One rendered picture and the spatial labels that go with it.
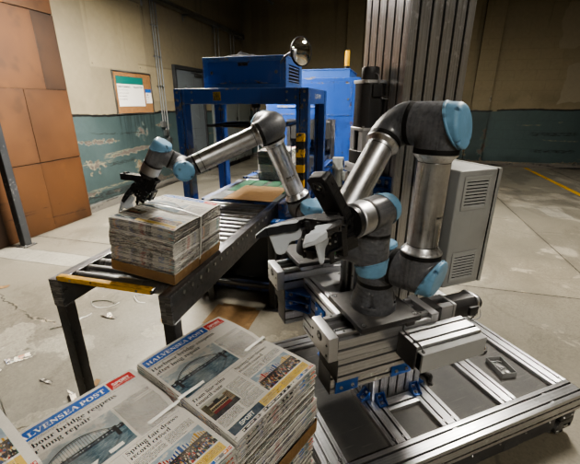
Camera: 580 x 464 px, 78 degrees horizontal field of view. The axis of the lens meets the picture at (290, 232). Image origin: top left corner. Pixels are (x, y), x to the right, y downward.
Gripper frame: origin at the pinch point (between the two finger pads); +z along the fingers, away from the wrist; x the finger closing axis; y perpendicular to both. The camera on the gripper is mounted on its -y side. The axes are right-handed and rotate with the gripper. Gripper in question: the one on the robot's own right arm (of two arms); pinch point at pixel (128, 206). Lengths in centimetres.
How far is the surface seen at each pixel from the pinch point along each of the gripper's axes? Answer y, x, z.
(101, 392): 53, -73, -9
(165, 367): 60, -62, -14
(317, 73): -40, 347, -73
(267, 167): 5, 180, 8
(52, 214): -190, 194, 224
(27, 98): -263, 195, 116
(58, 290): 3.3, -28.0, 31.9
